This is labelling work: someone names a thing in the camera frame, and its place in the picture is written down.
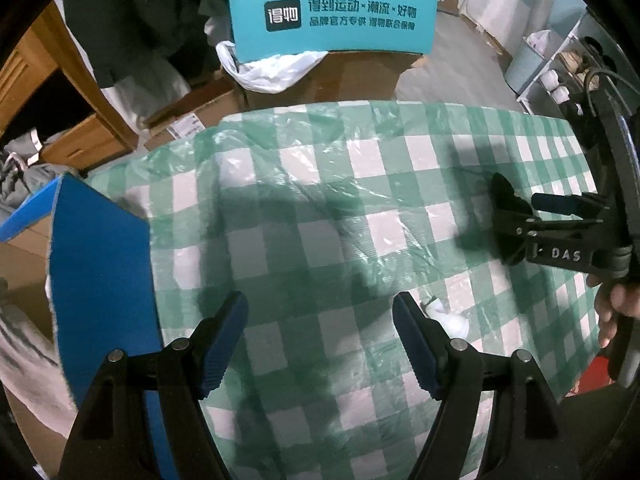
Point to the small white crumpled piece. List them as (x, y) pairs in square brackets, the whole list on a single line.
[(447, 317)]

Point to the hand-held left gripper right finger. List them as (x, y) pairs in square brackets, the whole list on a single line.
[(415, 350)]

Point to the wooden wardrobe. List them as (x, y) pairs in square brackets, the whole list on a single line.
[(30, 60)]

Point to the person's right hand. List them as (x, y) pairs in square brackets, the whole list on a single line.
[(607, 310)]

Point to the black hanging jacket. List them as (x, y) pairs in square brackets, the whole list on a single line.
[(125, 20)]

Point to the white plastic bag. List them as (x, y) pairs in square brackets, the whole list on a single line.
[(270, 72)]

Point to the green checked tablecloth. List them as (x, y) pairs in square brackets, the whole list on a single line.
[(325, 185)]

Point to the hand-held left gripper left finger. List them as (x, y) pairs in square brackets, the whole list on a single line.
[(225, 345)]

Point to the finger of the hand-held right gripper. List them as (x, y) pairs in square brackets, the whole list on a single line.
[(555, 203), (510, 230)]

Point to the white hanging garment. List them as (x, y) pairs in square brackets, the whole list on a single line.
[(150, 90)]

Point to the teal box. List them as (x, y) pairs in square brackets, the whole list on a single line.
[(330, 17)]

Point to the blue felt sheet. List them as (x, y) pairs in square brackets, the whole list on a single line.
[(100, 285)]

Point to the large cardboard box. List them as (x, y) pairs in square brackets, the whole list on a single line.
[(350, 80)]

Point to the grey hoodie pile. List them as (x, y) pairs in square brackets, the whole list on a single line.
[(25, 175)]

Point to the white shelf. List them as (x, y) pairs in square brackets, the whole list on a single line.
[(565, 60)]

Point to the small labelled cardboard box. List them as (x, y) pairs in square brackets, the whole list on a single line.
[(195, 120)]

